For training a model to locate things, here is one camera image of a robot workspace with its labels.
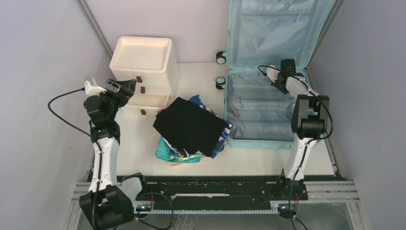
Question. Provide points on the white drawer box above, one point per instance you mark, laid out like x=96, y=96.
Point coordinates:
x=152, y=63

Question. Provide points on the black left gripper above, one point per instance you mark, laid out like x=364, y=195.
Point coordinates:
x=128, y=87

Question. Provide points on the black mounting base plate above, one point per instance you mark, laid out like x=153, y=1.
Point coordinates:
x=266, y=188

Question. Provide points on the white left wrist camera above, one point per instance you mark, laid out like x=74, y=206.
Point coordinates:
x=91, y=87

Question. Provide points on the black t-shirt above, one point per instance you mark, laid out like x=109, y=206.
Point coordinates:
x=190, y=127

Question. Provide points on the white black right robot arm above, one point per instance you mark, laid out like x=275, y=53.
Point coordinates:
x=308, y=123

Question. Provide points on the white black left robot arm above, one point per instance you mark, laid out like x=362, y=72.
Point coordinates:
x=108, y=203

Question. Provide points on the blue white striped garment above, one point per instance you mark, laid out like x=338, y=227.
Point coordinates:
x=222, y=136

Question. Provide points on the light blue ribbed suitcase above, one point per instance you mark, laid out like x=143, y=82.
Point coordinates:
x=262, y=33

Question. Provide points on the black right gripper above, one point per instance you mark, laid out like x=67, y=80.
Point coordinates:
x=285, y=91

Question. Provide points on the white slotted cable duct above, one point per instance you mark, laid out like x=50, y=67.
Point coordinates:
x=156, y=209

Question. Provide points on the teal polo shirt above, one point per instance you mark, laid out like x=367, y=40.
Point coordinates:
x=167, y=152

